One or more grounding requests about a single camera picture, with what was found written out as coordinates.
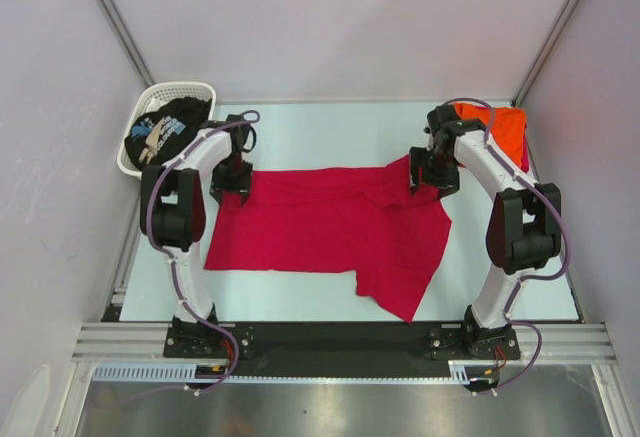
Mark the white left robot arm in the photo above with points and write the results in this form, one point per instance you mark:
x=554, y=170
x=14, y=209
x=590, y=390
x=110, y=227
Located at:
x=173, y=217

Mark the grey slotted cable duct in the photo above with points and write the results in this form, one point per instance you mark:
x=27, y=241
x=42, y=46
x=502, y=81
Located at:
x=162, y=373

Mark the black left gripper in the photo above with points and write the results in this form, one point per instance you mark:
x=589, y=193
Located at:
x=218, y=185

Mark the aluminium frame rail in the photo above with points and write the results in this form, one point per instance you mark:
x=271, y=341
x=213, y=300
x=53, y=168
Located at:
x=571, y=343

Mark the folded orange t shirt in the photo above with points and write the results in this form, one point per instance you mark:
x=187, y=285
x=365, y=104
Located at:
x=508, y=128

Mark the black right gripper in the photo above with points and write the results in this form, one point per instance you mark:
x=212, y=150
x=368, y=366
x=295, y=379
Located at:
x=447, y=185

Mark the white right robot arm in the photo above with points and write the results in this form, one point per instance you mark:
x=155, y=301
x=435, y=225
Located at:
x=524, y=230

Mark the black printed t shirt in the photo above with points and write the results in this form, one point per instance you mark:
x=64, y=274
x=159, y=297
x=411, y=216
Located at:
x=158, y=136

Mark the white plastic laundry basket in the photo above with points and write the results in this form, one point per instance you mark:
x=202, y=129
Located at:
x=151, y=99

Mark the red polo shirt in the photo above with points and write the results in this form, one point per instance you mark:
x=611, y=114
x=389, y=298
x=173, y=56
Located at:
x=335, y=220

